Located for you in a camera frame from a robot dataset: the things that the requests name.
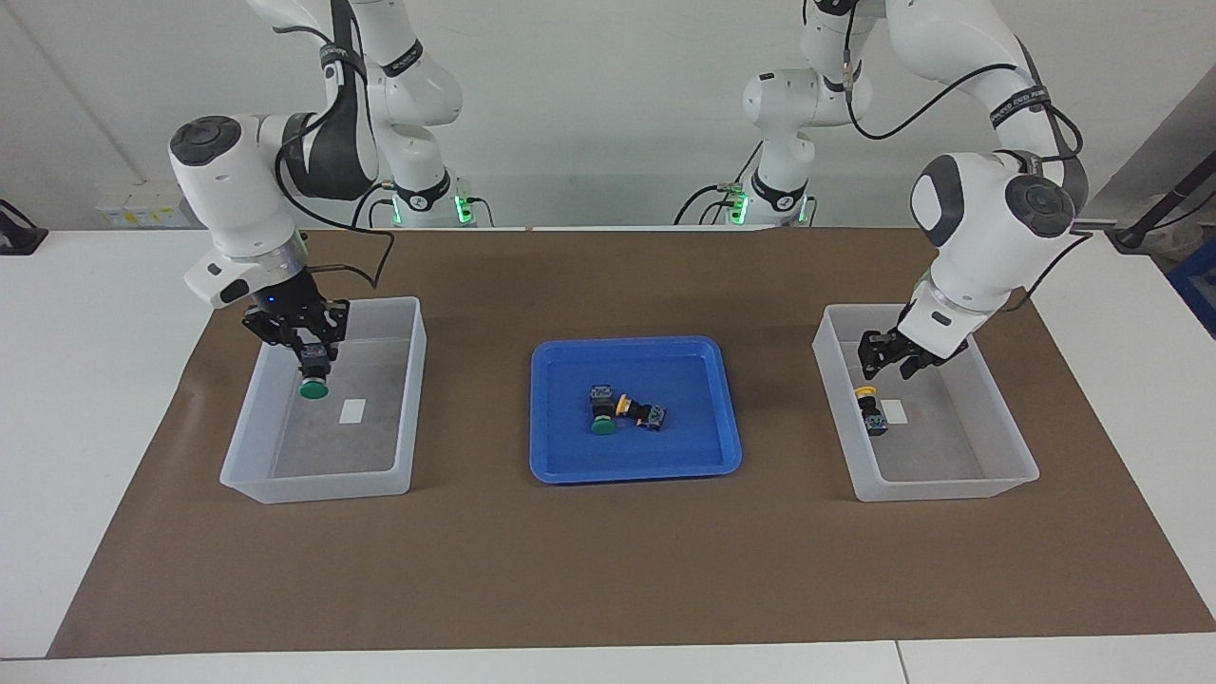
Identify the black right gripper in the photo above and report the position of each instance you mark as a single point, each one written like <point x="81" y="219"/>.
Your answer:
<point x="290" y="313"/>

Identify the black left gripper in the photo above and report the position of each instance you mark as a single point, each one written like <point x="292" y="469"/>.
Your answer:
<point x="907" y="340"/>

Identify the green push button switch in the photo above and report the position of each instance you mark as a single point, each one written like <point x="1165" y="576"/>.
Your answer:
<point x="602" y="410"/>
<point x="313" y="388"/>

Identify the yellow push button switch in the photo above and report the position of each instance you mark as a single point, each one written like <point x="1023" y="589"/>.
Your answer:
<point x="641" y="411"/>
<point x="871" y="413"/>

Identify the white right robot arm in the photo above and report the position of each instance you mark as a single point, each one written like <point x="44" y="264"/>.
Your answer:
<point x="228" y="190"/>

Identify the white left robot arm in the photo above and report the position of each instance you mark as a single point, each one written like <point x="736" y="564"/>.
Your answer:
<point x="988" y="228"/>

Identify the white label sticker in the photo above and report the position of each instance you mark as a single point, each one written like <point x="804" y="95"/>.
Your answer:
<point x="896" y="410"/>
<point x="352" y="410"/>

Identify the translucent white plastic box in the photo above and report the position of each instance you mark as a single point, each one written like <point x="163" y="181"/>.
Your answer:
<point x="404" y="408"/>
<point x="950" y="486"/>

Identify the white box with yellow labels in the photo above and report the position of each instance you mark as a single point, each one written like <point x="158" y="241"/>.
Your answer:
<point x="142" y="207"/>

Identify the blue plastic tray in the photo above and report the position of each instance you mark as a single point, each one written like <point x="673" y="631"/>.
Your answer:
<point x="646" y="458"/>

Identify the black stand pole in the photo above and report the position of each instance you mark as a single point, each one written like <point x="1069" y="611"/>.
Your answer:
<point x="1154" y="214"/>

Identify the brown paper table mat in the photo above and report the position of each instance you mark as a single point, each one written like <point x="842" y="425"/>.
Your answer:
<point x="608" y="570"/>

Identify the black clamp mount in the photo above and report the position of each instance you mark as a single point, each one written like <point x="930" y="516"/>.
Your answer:
<point x="19" y="236"/>

